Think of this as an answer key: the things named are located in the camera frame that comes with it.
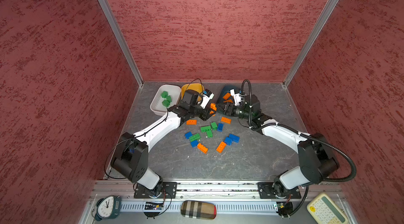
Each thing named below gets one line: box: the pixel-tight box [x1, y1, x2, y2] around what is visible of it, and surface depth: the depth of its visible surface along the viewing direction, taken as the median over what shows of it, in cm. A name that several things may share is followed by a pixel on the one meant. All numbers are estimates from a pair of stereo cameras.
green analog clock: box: [95, 195, 121, 222], surface depth 68 cm
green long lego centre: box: [199, 125, 214, 139], surface depth 94 cm
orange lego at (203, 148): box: [196, 143, 209, 155], surface depth 87 cm
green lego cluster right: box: [210, 121, 218, 131], surface depth 97 cm
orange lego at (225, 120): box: [220, 116, 232, 125], surface depth 100 cm
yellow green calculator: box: [306, 192, 349, 224], surface depth 69 cm
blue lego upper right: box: [217, 123, 225, 132], surface depth 99 cm
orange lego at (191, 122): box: [186, 119, 198, 126], surface depth 99 cm
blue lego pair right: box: [224, 133, 241, 146], surface depth 92 cm
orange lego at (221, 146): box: [215, 140, 227, 154], surface depth 89 cm
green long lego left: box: [188, 133, 201, 142], surface depth 93 cm
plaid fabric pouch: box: [180, 199, 218, 220], surface depth 68 cm
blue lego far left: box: [184, 131, 193, 140], surface depth 94 cm
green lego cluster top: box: [161, 99, 170, 108], surface depth 108 cm
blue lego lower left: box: [190, 139, 199, 148], surface depth 91 cm
